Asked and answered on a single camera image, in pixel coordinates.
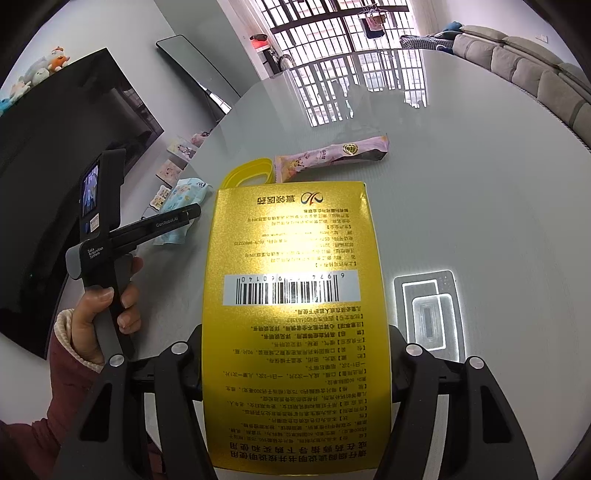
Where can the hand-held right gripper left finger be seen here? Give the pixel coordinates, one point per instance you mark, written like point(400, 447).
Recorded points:
point(184, 369)

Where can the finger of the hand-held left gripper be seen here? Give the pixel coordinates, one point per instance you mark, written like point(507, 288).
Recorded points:
point(152, 236)
point(161, 221)

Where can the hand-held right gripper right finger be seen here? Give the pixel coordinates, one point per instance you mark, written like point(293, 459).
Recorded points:
point(408, 369)

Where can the blue and white tissue packet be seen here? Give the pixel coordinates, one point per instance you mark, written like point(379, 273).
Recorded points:
point(187, 191)

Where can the yellow cardboard box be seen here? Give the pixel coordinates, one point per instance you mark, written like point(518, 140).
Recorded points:
point(295, 240)

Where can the person's left forearm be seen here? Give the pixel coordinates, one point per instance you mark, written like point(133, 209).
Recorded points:
point(55, 401)

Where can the person's left hand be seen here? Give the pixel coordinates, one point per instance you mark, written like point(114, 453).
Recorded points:
point(87, 323)

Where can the large black television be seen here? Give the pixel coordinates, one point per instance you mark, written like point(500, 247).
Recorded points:
point(55, 152)

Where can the pink and white snack bag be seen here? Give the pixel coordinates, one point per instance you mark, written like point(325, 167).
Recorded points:
point(203, 137)

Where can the blue plush toy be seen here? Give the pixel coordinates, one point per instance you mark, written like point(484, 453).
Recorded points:
point(3, 106)

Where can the orange and white plush toy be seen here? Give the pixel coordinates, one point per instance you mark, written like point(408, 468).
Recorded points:
point(57, 57)

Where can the pink snack wrapper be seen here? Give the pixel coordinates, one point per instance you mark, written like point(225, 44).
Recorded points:
point(332, 154)

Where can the white washing machine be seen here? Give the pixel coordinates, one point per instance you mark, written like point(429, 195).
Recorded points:
point(284, 62)

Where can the red cloth item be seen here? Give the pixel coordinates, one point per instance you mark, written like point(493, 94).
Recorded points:
point(259, 42)

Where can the black window grille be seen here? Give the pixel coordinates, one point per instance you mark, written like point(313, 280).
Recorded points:
point(332, 27)

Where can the hanging clothes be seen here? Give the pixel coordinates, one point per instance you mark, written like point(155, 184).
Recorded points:
point(375, 21)

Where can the grey sofa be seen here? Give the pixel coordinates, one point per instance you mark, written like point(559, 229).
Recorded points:
point(531, 74)

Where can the blue cushion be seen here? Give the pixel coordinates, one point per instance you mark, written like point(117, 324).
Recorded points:
point(451, 26)

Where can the scalloped white photo frame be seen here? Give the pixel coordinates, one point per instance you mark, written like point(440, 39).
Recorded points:
point(161, 196)

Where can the square cartoon photo frame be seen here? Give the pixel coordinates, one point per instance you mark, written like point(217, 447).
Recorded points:
point(168, 171)

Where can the tall white photo frame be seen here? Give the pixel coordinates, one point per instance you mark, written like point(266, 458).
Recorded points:
point(181, 148)

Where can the leaning wall mirror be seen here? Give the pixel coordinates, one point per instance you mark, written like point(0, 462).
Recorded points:
point(194, 64)

